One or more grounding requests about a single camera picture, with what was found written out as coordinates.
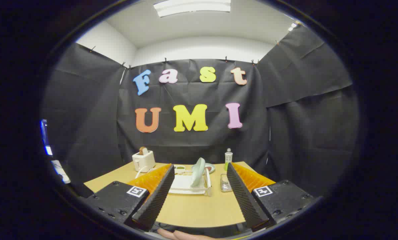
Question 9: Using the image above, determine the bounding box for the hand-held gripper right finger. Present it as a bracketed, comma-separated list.
[226, 162, 314, 233]

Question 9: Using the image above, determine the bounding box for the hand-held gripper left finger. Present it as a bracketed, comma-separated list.
[82, 163, 175, 232]

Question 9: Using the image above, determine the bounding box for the metal wire basket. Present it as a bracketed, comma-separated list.
[220, 173, 233, 193]

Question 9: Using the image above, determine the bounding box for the white dish rack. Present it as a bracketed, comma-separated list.
[168, 164, 212, 197]

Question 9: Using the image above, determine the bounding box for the pale green plate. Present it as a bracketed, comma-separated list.
[190, 157, 206, 188]

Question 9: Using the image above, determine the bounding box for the small plate with food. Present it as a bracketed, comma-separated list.
[191, 163, 215, 174]

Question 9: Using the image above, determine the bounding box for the white toaster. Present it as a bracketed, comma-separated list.
[132, 151, 156, 173]

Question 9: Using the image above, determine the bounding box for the green label bottle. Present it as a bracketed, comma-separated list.
[224, 148, 233, 171]

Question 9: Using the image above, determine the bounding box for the black backdrop cloth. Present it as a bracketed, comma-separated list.
[41, 25, 359, 200]

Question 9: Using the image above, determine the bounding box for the white printed paper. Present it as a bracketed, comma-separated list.
[51, 160, 71, 184]

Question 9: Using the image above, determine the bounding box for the blue lit screen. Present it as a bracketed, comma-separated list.
[40, 119, 53, 156]

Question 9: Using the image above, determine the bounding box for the ceiling light panel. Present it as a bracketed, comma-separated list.
[153, 0, 231, 18]

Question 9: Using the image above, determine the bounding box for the white toaster cable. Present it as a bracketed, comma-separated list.
[135, 166, 156, 179]

